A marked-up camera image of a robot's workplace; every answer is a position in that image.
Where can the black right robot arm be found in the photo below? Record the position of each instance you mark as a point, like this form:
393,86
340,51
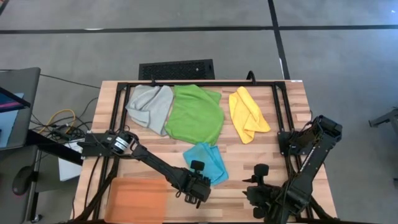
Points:
311,168

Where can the black perforated computer case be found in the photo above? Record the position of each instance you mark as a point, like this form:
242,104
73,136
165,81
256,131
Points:
177,70

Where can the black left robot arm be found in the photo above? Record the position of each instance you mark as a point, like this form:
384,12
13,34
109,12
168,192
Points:
155,161

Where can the black metal table frame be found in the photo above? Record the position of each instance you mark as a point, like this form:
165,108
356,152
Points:
264,83

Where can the grey chair base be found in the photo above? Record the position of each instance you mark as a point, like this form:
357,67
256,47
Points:
388,119

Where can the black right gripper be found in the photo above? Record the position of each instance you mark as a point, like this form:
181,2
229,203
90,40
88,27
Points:
267,199

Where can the dark grey side table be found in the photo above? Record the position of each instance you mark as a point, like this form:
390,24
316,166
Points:
7,211

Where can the black computer mouse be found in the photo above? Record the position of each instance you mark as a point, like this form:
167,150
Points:
23,180

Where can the green microfiber towel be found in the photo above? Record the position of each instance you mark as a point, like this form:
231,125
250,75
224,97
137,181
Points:
196,115

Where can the black power strip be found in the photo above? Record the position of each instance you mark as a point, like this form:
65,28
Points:
62,133

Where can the white flat box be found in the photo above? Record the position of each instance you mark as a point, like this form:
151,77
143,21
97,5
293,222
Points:
68,169

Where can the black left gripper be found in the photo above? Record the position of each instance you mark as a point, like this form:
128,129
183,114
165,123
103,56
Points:
194,188

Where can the black desk support beam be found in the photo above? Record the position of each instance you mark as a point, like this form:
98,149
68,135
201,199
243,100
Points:
53,147

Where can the monitor with blue screen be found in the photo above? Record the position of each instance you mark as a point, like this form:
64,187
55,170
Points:
7,121

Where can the yellow microfiber towel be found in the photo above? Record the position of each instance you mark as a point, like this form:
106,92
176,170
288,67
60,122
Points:
245,115

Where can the grey microfiber towel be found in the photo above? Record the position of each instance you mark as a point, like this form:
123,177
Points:
149,105

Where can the teal microfiber towel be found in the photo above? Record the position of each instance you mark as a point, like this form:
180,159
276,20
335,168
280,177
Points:
214,165

